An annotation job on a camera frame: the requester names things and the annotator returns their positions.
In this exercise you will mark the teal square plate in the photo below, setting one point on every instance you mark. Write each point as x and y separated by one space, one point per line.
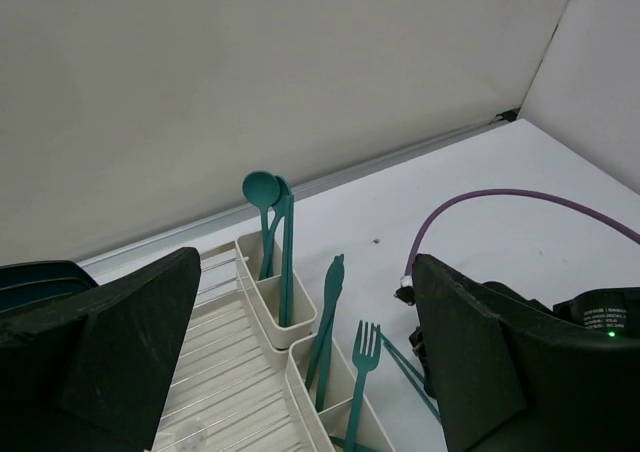
33 284

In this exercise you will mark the white near utensil caddy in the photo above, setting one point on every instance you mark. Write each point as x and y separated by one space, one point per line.
331 420

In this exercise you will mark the white wire dish rack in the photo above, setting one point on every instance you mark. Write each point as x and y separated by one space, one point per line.
235 386

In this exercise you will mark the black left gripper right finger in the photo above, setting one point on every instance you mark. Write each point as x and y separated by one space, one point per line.
510 375

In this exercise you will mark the white utensil caddy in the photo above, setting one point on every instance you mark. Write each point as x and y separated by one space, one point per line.
264 295
331 420

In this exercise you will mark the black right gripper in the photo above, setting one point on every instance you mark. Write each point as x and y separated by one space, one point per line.
614 311

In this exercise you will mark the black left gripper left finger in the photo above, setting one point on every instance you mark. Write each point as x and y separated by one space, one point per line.
92 371

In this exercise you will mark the white far utensil caddy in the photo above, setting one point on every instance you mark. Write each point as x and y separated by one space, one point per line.
264 295

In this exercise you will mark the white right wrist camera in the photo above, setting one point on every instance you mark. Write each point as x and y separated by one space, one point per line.
405 292

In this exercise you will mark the teal plastic knife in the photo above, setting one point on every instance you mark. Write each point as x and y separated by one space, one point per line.
332 290
325 361

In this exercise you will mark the teal plastic fork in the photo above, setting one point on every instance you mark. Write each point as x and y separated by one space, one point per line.
365 357

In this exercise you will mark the teal plastic spoon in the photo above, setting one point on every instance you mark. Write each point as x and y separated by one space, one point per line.
280 211
262 190

